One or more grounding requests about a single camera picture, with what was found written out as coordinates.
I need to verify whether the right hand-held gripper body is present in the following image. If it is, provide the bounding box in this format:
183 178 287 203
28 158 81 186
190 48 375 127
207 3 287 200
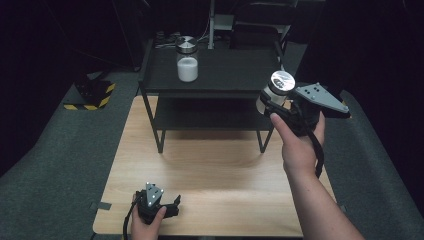
282 82 352 138

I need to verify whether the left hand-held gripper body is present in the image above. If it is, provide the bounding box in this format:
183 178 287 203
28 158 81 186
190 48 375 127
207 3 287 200
134 182 181 225

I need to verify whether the glass jar with metal lid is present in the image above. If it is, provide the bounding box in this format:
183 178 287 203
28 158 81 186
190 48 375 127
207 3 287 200
255 70 297 116
175 35 200 83

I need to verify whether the black two-tier shelf rack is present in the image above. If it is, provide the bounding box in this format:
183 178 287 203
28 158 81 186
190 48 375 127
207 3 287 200
137 37 294 155

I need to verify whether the person's left hand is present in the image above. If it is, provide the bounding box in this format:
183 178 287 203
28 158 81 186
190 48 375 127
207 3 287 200
130 199 167 240

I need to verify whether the person's right hand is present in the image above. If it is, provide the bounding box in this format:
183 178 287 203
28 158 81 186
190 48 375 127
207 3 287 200
269 111 327 177

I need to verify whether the black yellow-striped stand base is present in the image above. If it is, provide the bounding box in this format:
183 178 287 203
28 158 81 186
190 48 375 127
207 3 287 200
338 98 353 120
62 74 117 112

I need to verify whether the black chair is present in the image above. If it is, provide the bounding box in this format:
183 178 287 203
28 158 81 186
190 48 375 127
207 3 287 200
229 2 285 52

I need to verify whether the black power strip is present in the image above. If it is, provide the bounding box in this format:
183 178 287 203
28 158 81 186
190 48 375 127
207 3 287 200
154 31 178 46

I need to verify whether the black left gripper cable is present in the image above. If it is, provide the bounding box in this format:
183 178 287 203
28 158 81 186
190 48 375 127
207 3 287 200
121 196 141 240

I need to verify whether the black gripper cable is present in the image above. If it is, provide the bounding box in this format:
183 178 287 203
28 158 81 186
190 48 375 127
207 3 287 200
121 196 141 240
304 128 326 179

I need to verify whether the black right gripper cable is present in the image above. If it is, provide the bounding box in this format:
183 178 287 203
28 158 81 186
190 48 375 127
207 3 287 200
304 128 326 179

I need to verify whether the white cable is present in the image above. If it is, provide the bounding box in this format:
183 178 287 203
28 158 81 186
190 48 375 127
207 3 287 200
196 19 212 44

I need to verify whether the metal stand post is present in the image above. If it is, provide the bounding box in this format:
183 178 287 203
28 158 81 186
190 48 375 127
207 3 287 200
207 0 216 51

